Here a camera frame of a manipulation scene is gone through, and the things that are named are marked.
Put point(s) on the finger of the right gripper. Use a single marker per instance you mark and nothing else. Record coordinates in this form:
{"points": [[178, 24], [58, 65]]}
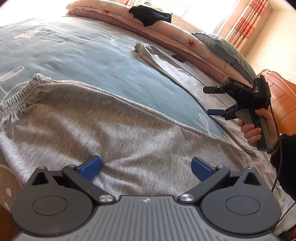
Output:
{"points": [[227, 114], [235, 89]]}

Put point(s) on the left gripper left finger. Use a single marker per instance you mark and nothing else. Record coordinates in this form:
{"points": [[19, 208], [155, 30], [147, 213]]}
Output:
{"points": [[80, 178]]}

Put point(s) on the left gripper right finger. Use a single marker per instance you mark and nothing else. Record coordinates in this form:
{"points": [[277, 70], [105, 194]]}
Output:
{"points": [[211, 179]]}

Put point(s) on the grey sweatpants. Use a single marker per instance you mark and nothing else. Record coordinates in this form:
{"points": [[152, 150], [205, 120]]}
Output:
{"points": [[56, 123]]}

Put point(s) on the person's right hand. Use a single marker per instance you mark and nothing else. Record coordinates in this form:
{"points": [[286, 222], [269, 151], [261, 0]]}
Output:
{"points": [[253, 135]]}

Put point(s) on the grey-green pillow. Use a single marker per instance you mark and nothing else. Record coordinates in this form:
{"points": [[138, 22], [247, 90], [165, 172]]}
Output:
{"points": [[226, 51]]}

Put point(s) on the orange wooden headboard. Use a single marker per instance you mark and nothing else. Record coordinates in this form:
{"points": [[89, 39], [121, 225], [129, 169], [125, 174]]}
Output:
{"points": [[282, 101]]}

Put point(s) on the black smartphone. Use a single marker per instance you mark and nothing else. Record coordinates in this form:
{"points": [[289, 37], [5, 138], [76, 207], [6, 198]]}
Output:
{"points": [[179, 58]]}

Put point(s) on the pink floral folded quilt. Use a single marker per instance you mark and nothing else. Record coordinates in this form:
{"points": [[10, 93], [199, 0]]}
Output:
{"points": [[163, 33]]}

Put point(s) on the right striped curtain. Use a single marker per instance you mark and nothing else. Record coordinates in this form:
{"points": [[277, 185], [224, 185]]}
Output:
{"points": [[247, 23]]}

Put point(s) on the black fleece right sleeve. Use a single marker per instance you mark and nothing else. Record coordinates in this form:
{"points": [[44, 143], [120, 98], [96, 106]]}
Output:
{"points": [[286, 153]]}

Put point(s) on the black garment on quilt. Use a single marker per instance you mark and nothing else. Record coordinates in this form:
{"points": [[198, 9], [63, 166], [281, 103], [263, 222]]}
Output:
{"points": [[148, 16]]}

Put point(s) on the blue floral bed sheet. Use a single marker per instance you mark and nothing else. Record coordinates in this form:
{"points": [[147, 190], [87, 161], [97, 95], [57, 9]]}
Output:
{"points": [[97, 54]]}

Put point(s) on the window with white frame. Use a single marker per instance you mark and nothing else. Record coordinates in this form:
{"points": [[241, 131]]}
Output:
{"points": [[206, 15]]}

